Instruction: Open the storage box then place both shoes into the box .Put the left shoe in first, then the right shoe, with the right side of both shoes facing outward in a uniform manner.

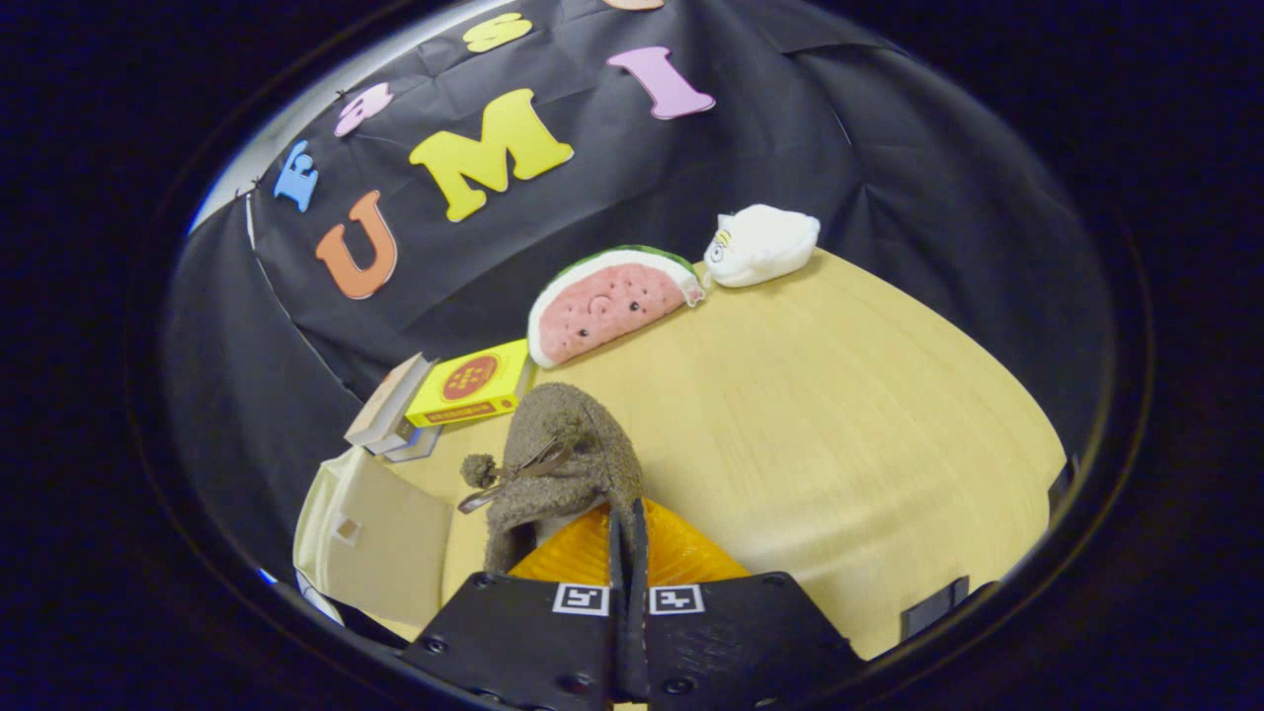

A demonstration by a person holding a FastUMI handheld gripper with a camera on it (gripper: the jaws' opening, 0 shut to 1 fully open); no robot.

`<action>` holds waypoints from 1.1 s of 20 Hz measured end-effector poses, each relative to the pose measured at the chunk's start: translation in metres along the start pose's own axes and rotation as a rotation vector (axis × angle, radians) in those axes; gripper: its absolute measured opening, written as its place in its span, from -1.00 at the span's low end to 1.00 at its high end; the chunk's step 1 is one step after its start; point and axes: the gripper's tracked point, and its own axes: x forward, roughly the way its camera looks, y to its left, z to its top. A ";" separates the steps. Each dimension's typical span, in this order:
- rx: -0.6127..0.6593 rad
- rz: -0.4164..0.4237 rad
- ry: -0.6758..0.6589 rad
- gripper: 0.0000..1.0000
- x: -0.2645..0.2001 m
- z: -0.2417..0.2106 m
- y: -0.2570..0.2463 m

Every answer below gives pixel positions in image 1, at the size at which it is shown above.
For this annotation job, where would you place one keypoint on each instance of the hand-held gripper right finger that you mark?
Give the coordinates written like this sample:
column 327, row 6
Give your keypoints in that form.
column 741, row 642

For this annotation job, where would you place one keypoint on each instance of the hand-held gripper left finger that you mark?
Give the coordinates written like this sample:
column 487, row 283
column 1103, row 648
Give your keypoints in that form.
column 523, row 642

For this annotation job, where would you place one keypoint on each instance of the cream storage box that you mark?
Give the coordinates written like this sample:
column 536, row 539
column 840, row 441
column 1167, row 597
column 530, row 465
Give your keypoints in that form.
column 385, row 543

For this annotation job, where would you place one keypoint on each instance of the brown fuzzy shoe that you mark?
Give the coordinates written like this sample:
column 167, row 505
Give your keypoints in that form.
column 568, row 434

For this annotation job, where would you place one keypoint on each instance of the small dark block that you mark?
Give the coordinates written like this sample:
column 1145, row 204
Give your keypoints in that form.
column 933, row 607

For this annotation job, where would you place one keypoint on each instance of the blue book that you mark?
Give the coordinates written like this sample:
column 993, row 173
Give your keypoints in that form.
column 415, row 449

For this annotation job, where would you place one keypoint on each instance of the yellow book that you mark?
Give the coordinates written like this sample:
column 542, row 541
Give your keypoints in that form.
column 469, row 385

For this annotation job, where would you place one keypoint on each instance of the tan book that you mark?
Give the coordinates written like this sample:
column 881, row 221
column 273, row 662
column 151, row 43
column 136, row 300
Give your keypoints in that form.
column 385, row 400

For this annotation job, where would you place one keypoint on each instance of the watermelon slice plush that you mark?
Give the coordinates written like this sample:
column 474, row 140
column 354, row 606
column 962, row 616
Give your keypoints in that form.
column 602, row 306

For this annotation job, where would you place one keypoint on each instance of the white plush toy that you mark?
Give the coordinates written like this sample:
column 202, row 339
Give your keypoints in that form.
column 765, row 247

